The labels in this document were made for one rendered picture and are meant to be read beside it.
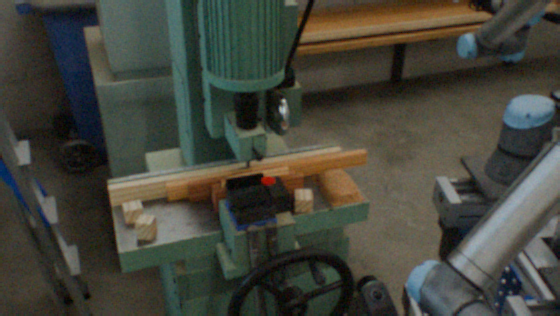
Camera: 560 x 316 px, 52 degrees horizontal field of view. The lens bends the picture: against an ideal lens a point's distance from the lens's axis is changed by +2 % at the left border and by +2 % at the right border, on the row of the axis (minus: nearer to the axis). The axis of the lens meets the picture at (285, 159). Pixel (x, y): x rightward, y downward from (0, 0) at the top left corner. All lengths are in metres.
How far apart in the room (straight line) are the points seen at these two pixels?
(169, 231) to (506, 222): 0.73
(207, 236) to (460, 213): 0.77
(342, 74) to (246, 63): 2.96
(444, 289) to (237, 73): 0.61
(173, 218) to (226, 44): 0.43
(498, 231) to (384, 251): 1.76
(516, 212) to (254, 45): 0.60
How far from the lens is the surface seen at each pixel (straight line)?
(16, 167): 1.95
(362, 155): 1.53
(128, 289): 2.52
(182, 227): 1.33
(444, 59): 4.56
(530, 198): 0.94
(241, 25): 1.18
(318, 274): 1.15
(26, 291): 2.65
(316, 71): 4.04
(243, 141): 1.32
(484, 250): 0.93
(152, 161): 1.77
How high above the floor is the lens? 1.72
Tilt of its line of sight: 32 degrees down
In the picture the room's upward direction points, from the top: 1 degrees clockwise
